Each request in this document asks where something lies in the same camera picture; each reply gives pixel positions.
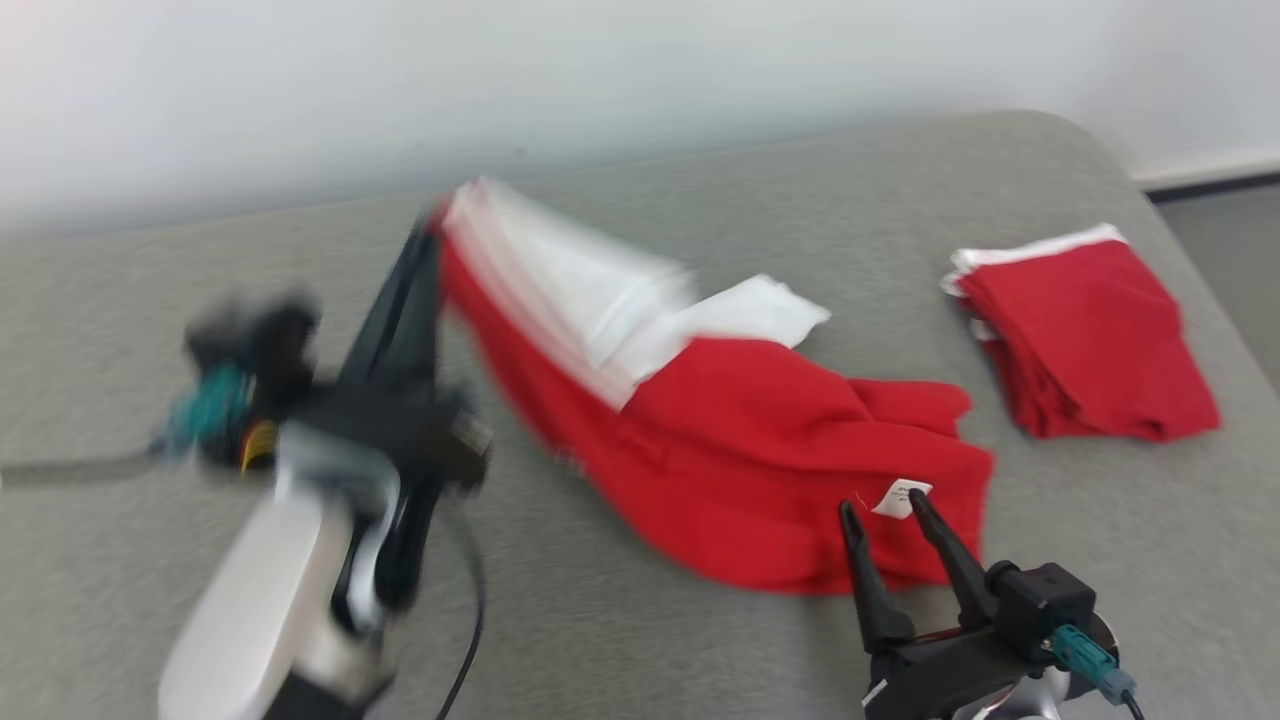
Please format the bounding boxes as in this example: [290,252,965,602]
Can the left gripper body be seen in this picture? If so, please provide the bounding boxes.
[285,378,493,501]

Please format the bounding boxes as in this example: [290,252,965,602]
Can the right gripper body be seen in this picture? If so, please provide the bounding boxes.
[860,620,1066,720]

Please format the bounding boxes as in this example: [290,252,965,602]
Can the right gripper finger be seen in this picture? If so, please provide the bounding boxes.
[838,500,917,656]
[906,488,1001,631]

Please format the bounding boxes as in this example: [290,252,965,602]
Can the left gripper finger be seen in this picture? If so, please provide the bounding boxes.
[390,240,444,391]
[340,225,431,386]

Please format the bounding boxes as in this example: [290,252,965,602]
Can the red bulls jersey white sleeves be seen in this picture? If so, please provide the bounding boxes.
[433,177,997,597]

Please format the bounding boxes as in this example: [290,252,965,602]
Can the red shorts white side stripe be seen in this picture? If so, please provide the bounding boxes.
[940,222,1223,444]

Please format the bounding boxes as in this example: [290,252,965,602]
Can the teal plug camera cable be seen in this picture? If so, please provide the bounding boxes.
[1048,624,1146,720]

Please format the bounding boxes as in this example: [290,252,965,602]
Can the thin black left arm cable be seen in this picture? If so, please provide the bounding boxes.
[435,500,489,720]

